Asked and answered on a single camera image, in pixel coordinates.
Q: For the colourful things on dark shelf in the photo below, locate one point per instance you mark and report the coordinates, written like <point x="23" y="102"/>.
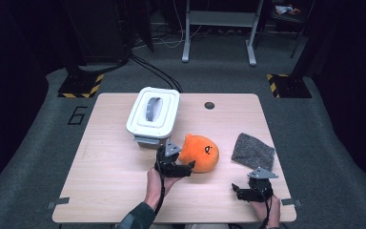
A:
<point x="286" y="9"/>

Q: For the black table grommet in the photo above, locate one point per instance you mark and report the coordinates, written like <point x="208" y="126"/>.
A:
<point x="209" y="105"/>

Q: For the orange plush toy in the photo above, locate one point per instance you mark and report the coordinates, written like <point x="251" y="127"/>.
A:
<point x="200" y="156"/>

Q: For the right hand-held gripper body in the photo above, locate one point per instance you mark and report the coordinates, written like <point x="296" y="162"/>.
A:
<point x="260" y="189"/>

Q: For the white metal desk frame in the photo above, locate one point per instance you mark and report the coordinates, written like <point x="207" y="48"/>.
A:
<point x="222" y="18"/>

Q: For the clear grey storage box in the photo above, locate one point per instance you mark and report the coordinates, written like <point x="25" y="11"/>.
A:
<point x="151" y="143"/>

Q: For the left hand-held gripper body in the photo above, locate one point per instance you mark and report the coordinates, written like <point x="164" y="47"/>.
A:
<point x="166" y="159"/>

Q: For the white lidded plastic container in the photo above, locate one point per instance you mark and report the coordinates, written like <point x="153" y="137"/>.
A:
<point x="168" y="124"/>

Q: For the person's left hand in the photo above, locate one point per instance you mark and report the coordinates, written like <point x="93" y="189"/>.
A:
<point x="154" y="189"/>

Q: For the grey tape piece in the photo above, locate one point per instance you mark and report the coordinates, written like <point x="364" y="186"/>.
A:
<point x="58" y="202"/>
<point x="290" y="202"/>

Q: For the dark cabinet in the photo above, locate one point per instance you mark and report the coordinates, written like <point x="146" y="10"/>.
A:
<point x="98" y="28"/>

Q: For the person's right hand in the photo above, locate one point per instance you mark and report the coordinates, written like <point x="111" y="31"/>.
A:
<point x="273" y="213"/>

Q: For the black yellow striped base plate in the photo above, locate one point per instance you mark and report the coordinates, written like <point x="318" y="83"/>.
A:
<point x="79" y="86"/>
<point x="290" y="87"/>

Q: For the grey fuzzy cloth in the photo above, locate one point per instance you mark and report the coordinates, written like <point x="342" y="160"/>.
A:
<point x="254" y="152"/>

